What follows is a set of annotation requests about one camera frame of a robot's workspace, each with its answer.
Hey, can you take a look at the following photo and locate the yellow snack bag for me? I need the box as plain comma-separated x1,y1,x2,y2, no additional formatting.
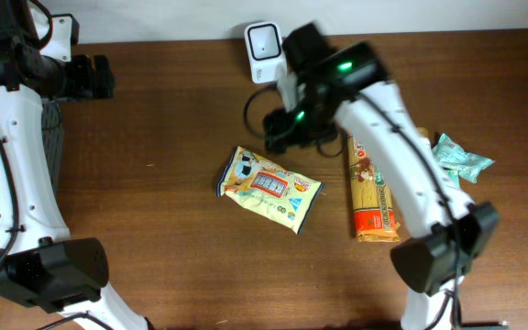
216,147,325,235

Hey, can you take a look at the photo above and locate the orange spaghetti package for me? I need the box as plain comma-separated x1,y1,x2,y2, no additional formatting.
346,126,433,244

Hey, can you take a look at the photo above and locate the mint green wipes pouch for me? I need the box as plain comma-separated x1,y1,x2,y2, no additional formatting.
432,134,494,183

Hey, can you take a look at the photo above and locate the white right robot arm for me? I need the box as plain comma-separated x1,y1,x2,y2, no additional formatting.
263,23,499,329

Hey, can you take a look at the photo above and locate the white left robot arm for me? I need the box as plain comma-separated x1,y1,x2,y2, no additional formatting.
0,1,150,329

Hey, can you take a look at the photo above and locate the white barcode scanner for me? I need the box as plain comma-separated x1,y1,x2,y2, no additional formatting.
244,22,288,84

